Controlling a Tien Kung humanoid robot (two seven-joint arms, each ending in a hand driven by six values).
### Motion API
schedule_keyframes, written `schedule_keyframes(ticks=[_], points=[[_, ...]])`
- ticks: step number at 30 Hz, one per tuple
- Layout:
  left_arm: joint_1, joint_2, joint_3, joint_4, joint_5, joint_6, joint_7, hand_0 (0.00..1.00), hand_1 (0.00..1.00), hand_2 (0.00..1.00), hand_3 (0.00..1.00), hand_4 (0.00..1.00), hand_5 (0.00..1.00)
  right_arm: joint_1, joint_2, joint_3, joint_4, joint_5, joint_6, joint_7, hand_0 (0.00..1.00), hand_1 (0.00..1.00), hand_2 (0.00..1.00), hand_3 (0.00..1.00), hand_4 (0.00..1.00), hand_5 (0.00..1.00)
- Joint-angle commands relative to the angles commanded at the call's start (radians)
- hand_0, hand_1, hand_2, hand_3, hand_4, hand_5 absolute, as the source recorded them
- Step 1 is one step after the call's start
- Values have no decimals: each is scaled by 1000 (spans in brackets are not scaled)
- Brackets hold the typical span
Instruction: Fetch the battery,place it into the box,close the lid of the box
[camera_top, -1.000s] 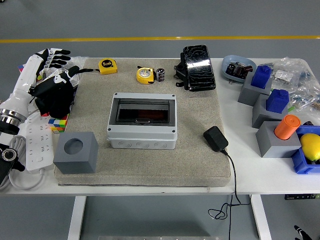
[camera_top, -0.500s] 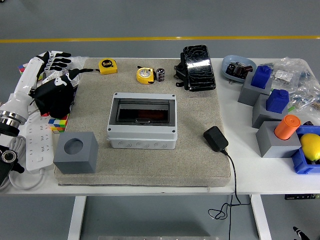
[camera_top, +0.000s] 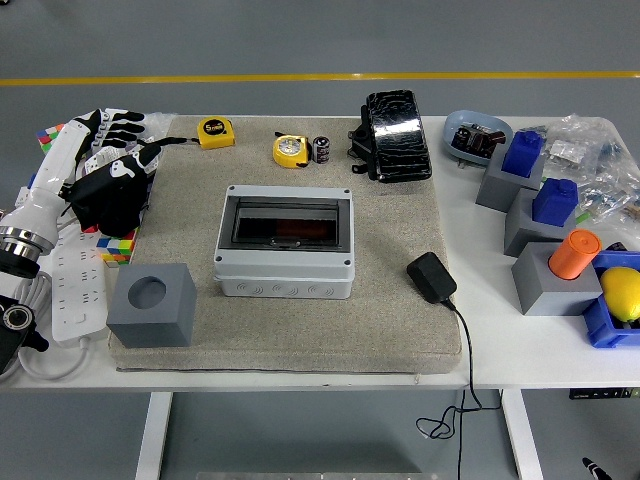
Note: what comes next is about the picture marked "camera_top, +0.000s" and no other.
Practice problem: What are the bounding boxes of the robot right hand black fingers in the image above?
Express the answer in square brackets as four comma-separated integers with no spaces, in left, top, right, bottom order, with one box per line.
[582,455,609,480]

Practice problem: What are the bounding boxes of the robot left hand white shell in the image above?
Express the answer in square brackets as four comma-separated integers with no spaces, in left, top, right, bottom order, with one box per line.
[0,107,164,246]

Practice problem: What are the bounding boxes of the smoky transparent box lid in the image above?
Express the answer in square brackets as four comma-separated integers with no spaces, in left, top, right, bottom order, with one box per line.
[228,195,346,250]

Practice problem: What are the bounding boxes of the grey plastic electrical box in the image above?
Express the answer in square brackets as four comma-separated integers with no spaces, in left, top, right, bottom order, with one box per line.
[212,184,356,300]

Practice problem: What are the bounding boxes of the colourful puzzle cube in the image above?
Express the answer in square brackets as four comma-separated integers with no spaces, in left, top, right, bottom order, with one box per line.
[96,227,138,265]
[36,123,69,154]

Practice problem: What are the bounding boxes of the black table control panel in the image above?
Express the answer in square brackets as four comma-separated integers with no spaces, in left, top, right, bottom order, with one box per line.
[568,387,640,401]

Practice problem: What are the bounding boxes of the white table leg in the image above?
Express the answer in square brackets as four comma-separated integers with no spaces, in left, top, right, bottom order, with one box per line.
[134,392,174,480]
[501,389,545,480]

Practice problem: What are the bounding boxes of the black cloth bag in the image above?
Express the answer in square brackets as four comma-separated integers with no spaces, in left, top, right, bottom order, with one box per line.
[69,164,151,239]

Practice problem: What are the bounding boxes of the clear bags of dark parts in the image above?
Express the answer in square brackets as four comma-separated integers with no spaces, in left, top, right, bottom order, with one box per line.
[142,112,179,146]

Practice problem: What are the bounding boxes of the blue plastic bin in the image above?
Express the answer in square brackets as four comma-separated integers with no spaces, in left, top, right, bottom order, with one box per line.
[581,249,640,350]

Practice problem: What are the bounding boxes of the yellow lemon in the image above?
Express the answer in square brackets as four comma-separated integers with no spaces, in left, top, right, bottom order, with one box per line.
[598,266,640,324]

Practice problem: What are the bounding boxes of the grey cube holder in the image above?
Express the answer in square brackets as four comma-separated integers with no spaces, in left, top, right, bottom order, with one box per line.
[503,188,581,259]
[474,144,547,215]
[106,263,198,350]
[510,242,604,317]

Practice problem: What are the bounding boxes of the yellow tape measure chrome face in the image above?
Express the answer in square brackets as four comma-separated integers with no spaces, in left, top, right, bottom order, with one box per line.
[272,132,314,169]

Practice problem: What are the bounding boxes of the blue bottle-shaped block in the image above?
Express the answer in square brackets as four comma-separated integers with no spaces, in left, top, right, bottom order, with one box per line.
[531,178,580,229]
[501,130,545,179]

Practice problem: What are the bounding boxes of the clear bags of small parts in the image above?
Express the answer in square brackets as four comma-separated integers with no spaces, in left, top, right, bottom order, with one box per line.
[529,113,640,226]

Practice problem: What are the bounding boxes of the beige fabric mat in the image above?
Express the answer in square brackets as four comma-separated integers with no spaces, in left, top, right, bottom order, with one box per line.
[107,115,464,375]

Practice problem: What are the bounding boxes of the clear bag of white parts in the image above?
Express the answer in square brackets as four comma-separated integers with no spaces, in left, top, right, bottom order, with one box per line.
[542,138,587,167]

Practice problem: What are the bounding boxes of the dark electronic parts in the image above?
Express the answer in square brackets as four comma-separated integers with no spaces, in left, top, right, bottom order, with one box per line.
[451,122,507,160]

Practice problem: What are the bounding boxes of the glossy black device on stand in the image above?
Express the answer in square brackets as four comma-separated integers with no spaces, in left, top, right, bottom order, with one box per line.
[348,89,433,184]

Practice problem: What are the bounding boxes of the blue-grey bowl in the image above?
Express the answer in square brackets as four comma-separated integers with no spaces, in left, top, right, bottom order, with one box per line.
[443,109,515,169]

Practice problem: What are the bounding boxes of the white power strip with cable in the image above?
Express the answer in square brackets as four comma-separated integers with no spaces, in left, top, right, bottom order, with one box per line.
[17,232,110,382]

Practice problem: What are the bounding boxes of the yellow tape measure black strap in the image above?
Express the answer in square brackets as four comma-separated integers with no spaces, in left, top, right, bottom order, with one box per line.
[149,117,236,151]

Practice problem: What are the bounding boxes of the black plug with cord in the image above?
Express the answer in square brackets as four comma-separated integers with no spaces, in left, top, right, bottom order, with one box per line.
[406,251,504,480]

